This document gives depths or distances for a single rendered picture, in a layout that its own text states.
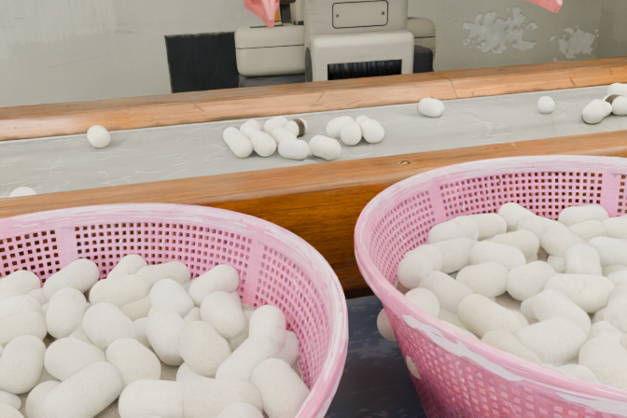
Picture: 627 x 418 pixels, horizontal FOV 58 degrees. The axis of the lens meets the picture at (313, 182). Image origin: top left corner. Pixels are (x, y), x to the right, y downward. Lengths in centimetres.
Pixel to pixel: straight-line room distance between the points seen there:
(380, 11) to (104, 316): 106
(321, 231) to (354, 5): 91
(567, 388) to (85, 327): 21
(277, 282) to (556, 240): 17
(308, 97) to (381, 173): 36
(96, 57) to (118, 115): 198
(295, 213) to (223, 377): 16
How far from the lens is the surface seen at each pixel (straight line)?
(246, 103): 74
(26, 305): 33
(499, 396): 23
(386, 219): 34
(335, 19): 125
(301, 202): 38
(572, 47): 313
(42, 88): 279
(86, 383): 26
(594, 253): 35
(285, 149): 53
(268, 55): 149
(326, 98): 75
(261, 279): 31
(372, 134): 56
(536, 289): 32
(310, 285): 27
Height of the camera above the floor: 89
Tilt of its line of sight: 18 degrees down
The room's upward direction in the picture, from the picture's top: 3 degrees counter-clockwise
